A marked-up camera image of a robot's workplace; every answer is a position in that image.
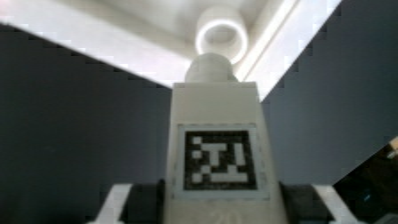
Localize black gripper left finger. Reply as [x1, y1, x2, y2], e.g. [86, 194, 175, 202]
[87, 180, 166, 224]

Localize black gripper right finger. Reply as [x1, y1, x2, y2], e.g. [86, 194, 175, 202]
[281, 184, 363, 224]

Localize white table leg with tag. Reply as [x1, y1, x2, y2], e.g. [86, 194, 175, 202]
[164, 53, 288, 224]

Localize white square tabletop part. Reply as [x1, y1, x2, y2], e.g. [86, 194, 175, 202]
[0, 0, 343, 95]

